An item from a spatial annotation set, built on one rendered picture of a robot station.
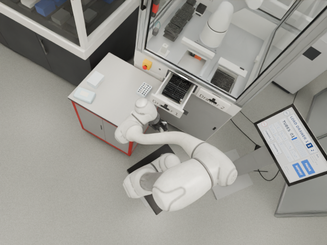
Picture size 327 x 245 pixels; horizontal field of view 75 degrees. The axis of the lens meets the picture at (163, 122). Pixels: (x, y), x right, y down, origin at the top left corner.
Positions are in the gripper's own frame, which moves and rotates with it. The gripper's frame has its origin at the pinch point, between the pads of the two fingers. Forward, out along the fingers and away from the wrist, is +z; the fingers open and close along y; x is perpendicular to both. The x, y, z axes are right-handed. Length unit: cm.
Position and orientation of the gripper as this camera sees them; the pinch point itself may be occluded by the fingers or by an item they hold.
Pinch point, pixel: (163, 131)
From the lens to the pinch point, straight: 153.2
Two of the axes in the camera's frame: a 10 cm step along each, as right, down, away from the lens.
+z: 3.1, 4.1, 8.6
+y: 9.5, -0.4, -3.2
